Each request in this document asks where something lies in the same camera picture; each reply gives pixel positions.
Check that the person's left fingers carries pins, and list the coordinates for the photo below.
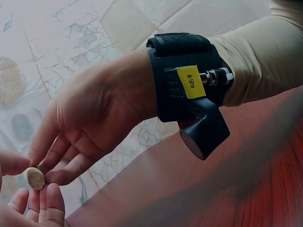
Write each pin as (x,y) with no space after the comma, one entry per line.
(45,205)

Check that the person's left hand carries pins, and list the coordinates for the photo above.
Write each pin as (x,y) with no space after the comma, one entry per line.
(33,210)

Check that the person's right forearm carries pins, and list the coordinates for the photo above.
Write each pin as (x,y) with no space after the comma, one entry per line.
(260,63)

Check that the person's right thumb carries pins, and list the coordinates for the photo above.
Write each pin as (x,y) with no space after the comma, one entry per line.
(43,134)

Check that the round beige disc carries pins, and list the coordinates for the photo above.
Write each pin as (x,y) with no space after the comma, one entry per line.
(35,178)

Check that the person's left thumb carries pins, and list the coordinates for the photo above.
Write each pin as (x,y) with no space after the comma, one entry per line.
(13,164)

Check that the person's right hand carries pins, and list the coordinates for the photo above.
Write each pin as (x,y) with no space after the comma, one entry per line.
(94,106)

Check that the black wrist band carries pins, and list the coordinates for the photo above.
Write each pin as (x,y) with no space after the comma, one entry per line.
(175,85)

